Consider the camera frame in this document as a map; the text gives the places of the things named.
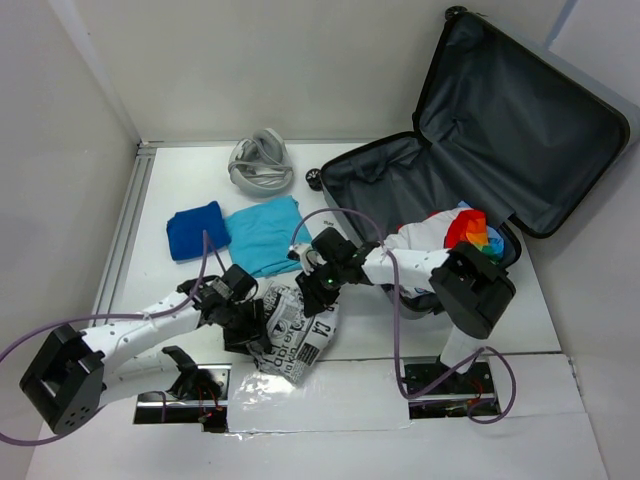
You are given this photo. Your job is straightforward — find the grey open suitcase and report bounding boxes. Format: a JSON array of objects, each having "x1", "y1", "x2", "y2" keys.
[{"x1": 305, "y1": 4, "x2": 632, "y2": 321}]

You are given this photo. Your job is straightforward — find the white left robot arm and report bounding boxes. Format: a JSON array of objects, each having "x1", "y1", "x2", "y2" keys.
[{"x1": 19, "y1": 265, "x2": 271, "y2": 436}]

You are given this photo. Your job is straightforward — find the dark blue garment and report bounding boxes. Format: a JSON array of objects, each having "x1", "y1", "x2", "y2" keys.
[{"x1": 166, "y1": 201, "x2": 231, "y2": 262}]

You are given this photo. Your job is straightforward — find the grey coiled strap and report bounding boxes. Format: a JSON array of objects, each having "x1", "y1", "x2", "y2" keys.
[{"x1": 227, "y1": 127, "x2": 295, "y2": 196}]

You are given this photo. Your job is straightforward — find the white cartoon print garment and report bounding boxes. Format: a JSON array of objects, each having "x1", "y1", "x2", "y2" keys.
[{"x1": 384, "y1": 208, "x2": 469, "y2": 301}]

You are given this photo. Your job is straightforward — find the newspaper print garment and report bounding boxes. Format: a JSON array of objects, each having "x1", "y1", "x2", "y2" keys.
[{"x1": 247, "y1": 281, "x2": 339, "y2": 386}]

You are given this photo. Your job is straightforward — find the light blue folded shirt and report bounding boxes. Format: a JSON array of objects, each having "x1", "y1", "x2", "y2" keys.
[{"x1": 225, "y1": 195, "x2": 302, "y2": 278}]

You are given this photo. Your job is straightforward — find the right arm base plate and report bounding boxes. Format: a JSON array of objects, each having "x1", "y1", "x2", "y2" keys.
[{"x1": 403, "y1": 358, "x2": 502, "y2": 420}]

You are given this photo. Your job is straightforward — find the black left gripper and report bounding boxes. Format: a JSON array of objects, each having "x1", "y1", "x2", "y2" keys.
[{"x1": 219, "y1": 296, "x2": 273, "y2": 355}]

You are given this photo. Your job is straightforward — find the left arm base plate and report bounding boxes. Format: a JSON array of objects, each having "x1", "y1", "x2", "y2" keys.
[{"x1": 133, "y1": 364, "x2": 231, "y2": 434}]

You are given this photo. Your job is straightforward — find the white foil tape sheet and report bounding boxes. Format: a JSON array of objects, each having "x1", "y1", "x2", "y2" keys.
[{"x1": 227, "y1": 360, "x2": 410, "y2": 434}]

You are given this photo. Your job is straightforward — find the aluminium frame rail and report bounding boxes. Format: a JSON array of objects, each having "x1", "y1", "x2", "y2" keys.
[{"x1": 93, "y1": 143, "x2": 156, "y2": 314}]

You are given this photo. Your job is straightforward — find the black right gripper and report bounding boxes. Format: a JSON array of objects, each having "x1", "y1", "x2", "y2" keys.
[{"x1": 296, "y1": 260, "x2": 347, "y2": 317}]

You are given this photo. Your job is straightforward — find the rainbow coloured garment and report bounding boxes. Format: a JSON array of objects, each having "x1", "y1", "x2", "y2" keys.
[{"x1": 444, "y1": 208, "x2": 505, "y2": 264}]

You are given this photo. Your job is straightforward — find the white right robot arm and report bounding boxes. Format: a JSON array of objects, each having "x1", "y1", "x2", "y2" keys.
[{"x1": 288, "y1": 227, "x2": 516, "y2": 392}]

